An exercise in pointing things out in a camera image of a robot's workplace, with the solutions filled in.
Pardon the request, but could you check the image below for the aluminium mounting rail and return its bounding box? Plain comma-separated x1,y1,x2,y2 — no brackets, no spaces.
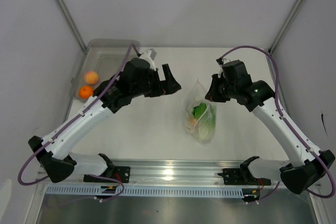
35,158,322,188

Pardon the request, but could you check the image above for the clear zip top bag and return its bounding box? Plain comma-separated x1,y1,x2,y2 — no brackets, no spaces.
182,79,217,145

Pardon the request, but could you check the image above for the left aluminium frame post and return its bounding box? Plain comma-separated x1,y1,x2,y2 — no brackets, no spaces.
54,0,87,52

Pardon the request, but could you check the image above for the white slotted cable duct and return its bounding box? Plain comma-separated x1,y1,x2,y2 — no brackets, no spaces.
46,185,244,198

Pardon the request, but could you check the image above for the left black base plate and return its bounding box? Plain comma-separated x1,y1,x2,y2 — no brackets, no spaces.
83,166,131,183

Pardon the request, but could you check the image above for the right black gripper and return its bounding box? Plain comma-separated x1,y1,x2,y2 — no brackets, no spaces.
205,74,237,103

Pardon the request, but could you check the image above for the clear plastic container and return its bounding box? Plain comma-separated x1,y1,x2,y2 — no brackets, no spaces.
71,39,141,102

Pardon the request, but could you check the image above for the right aluminium frame post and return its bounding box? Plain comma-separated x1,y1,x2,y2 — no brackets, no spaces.
268,0,306,54

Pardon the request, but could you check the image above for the orange fruit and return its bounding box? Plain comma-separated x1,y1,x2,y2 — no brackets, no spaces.
78,86,93,99

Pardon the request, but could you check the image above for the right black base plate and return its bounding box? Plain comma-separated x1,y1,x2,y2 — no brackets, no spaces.
217,168,271,186

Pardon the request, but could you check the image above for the aluminium frame post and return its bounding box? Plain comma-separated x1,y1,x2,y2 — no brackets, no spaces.
54,0,87,52
268,0,306,54

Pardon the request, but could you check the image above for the small garlic bulb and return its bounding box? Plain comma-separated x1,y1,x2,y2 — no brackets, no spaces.
188,118,197,127

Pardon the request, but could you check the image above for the peach fruit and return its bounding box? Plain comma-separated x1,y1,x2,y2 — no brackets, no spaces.
83,71,99,86

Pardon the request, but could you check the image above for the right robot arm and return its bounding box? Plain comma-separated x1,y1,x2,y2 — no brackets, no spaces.
205,59,335,195

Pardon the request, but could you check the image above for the green plastic lettuce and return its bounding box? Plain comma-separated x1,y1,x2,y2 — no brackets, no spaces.
192,102,217,144

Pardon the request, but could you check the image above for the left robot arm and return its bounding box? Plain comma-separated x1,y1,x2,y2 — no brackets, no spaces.
28,58,182,183

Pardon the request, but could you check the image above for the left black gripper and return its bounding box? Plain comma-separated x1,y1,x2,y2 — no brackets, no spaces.
131,64,180,98

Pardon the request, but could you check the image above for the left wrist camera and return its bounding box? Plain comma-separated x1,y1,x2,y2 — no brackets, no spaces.
138,48,156,70

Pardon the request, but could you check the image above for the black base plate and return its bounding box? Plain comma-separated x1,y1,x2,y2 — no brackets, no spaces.
83,166,131,183
217,168,271,186

